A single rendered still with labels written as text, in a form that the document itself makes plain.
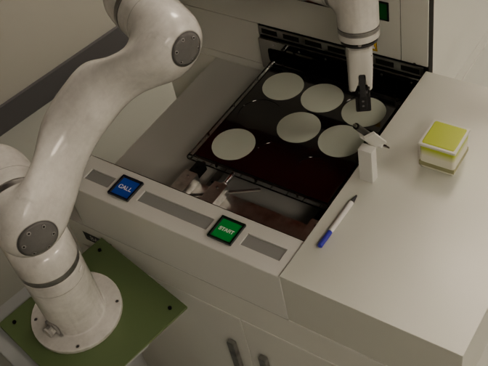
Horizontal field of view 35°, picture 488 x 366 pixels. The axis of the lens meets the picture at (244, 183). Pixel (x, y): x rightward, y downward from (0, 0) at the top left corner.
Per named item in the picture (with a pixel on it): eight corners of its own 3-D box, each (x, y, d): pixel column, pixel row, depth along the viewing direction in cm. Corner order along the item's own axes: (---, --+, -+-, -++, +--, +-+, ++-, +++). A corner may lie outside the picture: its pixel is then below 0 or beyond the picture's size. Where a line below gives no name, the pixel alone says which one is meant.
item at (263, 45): (266, 62, 204) (261, 33, 197) (424, 108, 183) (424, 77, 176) (262, 67, 203) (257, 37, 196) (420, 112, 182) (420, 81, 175)
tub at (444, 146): (433, 142, 159) (433, 118, 154) (469, 153, 155) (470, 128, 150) (417, 167, 155) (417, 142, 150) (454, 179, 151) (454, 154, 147)
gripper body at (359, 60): (339, 22, 162) (343, 70, 169) (340, 48, 154) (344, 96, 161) (376, 19, 161) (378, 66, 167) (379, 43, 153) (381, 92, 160)
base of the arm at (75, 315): (79, 370, 152) (48, 322, 138) (13, 327, 161) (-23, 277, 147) (141, 298, 161) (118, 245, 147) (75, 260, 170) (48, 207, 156)
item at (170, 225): (108, 196, 184) (91, 155, 174) (312, 284, 158) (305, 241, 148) (83, 224, 179) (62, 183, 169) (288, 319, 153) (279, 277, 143)
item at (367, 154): (370, 159, 158) (367, 110, 149) (388, 165, 157) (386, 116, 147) (356, 179, 155) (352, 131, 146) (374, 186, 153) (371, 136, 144)
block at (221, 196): (217, 189, 171) (214, 179, 169) (229, 194, 170) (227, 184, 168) (196, 213, 167) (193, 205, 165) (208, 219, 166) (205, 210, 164)
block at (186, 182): (188, 177, 175) (185, 168, 173) (200, 182, 174) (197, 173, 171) (166, 202, 171) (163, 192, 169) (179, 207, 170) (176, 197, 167)
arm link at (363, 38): (336, 15, 160) (338, 28, 162) (337, 36, 153) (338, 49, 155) (377, 11, 159) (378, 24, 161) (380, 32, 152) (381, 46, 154)
